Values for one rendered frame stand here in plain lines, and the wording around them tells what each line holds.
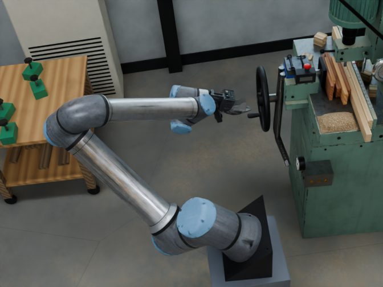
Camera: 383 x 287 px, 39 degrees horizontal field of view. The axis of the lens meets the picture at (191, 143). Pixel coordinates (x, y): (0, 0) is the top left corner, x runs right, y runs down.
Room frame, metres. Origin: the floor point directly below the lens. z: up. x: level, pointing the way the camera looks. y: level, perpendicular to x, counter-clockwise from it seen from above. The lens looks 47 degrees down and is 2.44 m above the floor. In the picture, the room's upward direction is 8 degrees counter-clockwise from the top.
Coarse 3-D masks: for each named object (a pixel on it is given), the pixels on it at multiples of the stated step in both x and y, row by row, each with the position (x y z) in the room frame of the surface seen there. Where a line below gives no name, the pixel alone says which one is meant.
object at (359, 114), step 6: (348, 72) 1.65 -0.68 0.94; (354, 90) 1.54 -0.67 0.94; (354, 96) 1.51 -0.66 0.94; (354, 102) 1.48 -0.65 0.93; (354, 108) 1.47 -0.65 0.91; (360, 108) 1.44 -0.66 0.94; (360, 114) 1.40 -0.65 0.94; (360, 120) 1.38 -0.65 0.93; (360, 126) 1.37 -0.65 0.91; (366, 126) 1.34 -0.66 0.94; (366, 132) 1.31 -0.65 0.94; (366, 138) 1.30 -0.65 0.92
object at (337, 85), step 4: (328, 52) 1.78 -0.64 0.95; (324, 56) 1.78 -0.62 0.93; (328, 56) 1.76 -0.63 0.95; (332, 64) 1.70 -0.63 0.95; (332, 68) 1.68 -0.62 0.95; (336, 76) 1.63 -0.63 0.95; (336, 80) 1.60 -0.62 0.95; (336, 84) 1.58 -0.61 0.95; (336, 88) 1.56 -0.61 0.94; (340, 88) 1.56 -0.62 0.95; (336, 92) 1.56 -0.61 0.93; (340, 92) 1.56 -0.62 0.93; (336, 96) 1.56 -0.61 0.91
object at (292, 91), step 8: (280, 64) 1.74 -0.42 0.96; (312, 64) 1.71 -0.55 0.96; (288, 80) 1.63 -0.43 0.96; (288, 88) 1.60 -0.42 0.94; (296, 88) 1.60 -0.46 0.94; (304, 88) 1.60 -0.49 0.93; (312, 88) 1.60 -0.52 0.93; (288, 96) 1.60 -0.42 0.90; (296, 96) 1.60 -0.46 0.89; (304, 96) 1.60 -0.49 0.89
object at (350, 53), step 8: (336, 40) 1.70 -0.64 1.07; (360, 40) 1.68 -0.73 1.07; (368, 40) 1.68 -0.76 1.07; (336, 48) 1.67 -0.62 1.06; (344, 48) 1.65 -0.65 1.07; (352, 48) 1.65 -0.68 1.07; (360, 48) 1.64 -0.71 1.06; (368, 48) 1.64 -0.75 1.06; (336, 56) 1.65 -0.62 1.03; (344, 56) 1.65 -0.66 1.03; (352, 56) 1.65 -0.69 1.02; (360, 56) 1.64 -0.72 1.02; (368, 56) 1.64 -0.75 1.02
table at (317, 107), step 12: (300, 48) 1.90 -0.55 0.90; (312, 48) 1.88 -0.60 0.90; (324, 48) 1.87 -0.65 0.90; (312, 96) 1.58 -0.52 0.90; (324, 96) 1.57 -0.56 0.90; (288, 108) 1.58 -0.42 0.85; (312, 108) 1.52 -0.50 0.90; (324, 108) 1.50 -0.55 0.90; (336, 108) 1.49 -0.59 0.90; (348, 108) 1.48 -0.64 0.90; (312, 120) 1.50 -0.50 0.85; (336, 132) 1.37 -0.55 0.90; (348, 132) 1.36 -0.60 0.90; (360, 132) 1.36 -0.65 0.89; (372, 132) 1.36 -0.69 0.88
